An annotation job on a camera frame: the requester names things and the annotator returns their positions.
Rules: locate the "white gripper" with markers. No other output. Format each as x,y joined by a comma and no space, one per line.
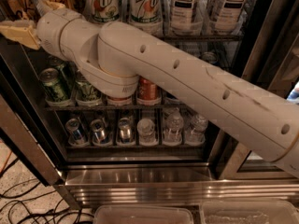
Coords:
49,31

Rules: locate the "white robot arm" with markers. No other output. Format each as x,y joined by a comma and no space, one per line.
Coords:
114,56

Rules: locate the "green can back left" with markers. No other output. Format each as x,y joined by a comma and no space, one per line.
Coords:
64,68

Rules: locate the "green can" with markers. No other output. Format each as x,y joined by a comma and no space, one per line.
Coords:
54,86
86,91
64,68

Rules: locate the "white 7UP can left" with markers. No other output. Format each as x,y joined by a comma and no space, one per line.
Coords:
102,11

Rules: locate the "white 7up can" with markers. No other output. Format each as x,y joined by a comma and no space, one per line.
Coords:
144,13
102,11

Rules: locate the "green can front left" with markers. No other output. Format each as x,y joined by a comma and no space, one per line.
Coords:
54,86

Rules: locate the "green can front right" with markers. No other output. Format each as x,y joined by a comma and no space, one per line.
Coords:
86,91

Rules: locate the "white 7UP can right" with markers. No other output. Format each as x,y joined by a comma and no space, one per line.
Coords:
144,13

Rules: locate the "orange soda can front left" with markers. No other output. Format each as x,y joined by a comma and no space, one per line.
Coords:
114,99

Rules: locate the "orange soda can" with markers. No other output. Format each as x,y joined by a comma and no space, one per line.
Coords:
114,99
147,90

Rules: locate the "blue energy can left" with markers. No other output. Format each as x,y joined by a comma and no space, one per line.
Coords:
76,130

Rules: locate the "blue energy can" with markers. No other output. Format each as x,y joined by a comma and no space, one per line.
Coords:
99,132
76,130

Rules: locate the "blue energy can middle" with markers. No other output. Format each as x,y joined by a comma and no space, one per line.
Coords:
99,132

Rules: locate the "orange soda can front right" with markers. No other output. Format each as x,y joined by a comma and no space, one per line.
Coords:
147,90

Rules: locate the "silver energy can right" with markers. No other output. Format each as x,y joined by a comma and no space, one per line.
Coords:
125,130

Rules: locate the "blue Pepsi can front left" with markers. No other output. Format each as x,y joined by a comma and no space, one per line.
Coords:
169,96

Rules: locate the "blue pepsi can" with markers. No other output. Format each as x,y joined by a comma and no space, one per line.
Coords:
210,57
169,96

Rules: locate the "stainless steel fridge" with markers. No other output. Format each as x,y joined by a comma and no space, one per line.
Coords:
225,169

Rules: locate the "blue Pepsi can back right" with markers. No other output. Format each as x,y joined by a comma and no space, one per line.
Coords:
210,57

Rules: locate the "Teas Tea bottle left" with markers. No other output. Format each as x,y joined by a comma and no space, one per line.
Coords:
183,14

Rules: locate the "teas tea bottle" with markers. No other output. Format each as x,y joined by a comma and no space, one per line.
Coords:
183,14
224,14

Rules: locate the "clear water bottle left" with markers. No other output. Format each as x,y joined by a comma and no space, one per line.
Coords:
146,131

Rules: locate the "clear water bottle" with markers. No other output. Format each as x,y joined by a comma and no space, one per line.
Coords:
146,131
173,128
195,132

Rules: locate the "clear water bottle middle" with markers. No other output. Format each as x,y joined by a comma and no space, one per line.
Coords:
173,128

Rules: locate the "Teas Tea bottle right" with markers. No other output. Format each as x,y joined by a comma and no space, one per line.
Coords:
224,14

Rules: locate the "clear water bottle right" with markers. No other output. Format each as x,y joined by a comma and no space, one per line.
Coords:
195,132

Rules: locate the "clear plastic bin left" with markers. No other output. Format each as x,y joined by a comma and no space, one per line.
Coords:
122,214

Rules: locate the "clear plastic bin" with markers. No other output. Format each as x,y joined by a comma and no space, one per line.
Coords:
248,212
122,214

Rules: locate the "clear plastic bin right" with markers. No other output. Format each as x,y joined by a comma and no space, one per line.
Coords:
248,212

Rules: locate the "bottom wire shelf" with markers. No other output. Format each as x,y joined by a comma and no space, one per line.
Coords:
133,146

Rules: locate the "middle wire shelf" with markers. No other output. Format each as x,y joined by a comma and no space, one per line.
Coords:
110,107

